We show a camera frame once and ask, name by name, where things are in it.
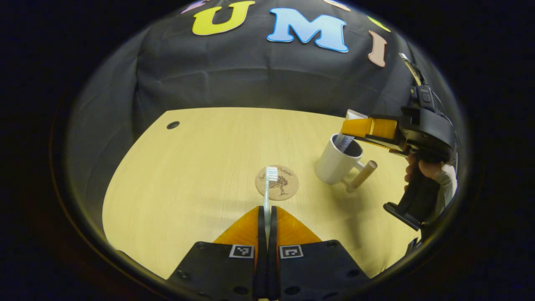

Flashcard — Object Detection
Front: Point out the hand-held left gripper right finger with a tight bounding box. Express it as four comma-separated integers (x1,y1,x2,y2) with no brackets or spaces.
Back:
267,206,370,301

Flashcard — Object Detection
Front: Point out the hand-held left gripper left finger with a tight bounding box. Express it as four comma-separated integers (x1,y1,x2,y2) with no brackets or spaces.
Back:
167,206,268,301

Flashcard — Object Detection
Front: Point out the white toothpaste tube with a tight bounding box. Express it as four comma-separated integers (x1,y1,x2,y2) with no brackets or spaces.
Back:
336,110,368,152

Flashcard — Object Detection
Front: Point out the white cup with wooden handle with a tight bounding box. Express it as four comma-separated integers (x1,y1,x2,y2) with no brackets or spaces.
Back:
315,133,378,193

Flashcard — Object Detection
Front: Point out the white toothbrush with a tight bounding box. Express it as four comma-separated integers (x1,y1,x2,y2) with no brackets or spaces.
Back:
263,166,279,245

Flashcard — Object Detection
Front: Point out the round cork coaster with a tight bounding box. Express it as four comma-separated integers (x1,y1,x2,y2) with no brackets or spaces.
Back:
255,165,300,201

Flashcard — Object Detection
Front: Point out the black backdrop cloth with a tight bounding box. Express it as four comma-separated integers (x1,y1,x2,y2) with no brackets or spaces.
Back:
67,0,464,209

